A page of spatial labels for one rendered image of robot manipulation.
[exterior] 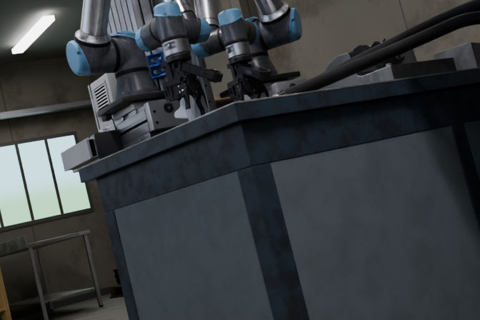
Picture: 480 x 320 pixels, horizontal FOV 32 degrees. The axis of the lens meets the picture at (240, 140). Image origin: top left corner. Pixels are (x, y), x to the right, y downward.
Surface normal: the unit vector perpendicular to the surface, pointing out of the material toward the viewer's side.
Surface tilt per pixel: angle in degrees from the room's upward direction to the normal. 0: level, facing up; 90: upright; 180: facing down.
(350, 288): 90
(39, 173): 90
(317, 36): 90
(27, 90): 90
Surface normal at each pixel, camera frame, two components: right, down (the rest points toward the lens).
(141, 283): -0.77, 0.14
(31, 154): 0.50, -0.20
